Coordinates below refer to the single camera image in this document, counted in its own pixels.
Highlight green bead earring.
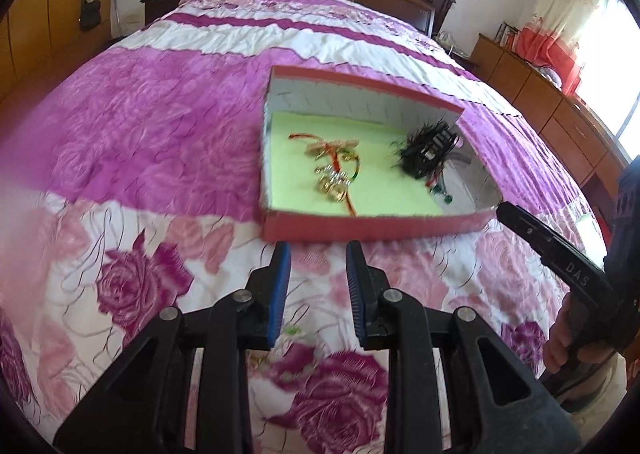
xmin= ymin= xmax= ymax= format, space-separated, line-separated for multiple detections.
xmin=425 ymin=174 xmax=454 ymax=205

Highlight black feather hair clip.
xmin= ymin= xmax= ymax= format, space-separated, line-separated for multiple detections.
xmin=395 ymin=120 xmax=459 ymax=180

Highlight gold pearl earrings cluster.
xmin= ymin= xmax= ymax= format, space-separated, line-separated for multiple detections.
xmin=314 ymin=165 xmax=352 ymax=202

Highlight pink flower hair clip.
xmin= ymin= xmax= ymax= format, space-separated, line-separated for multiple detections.
xmin=305 ymin=136 xmax=359 ymax=158

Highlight person's right hand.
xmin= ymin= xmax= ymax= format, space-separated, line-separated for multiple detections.
xmin=542 ymin=294 xmax=614 ymax=374

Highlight wooden dresser cabinet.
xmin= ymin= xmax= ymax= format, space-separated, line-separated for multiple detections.
xmin=471 ymin=34 xmax=629 ymax=200

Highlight red cardboard box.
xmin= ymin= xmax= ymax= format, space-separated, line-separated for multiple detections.
xmin=260 ymin=66 xmax=503 ymax=243

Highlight red and cream curtain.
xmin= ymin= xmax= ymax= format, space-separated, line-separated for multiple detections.
xmin=515 ymin=0 xmax=606 ymax=94

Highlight wooden wardrobe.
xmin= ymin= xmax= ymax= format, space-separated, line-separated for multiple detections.
xmin=1 ymin=0 xmax=112 ymax=112

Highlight black hanging bag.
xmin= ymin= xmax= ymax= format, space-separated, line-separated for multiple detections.
xmin=78 ymin=0 xmax=102 ymax=32

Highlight dark wooden nightstand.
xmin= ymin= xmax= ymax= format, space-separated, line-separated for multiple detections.
xmin=141 ymin=0 xmax=180 ymax=26

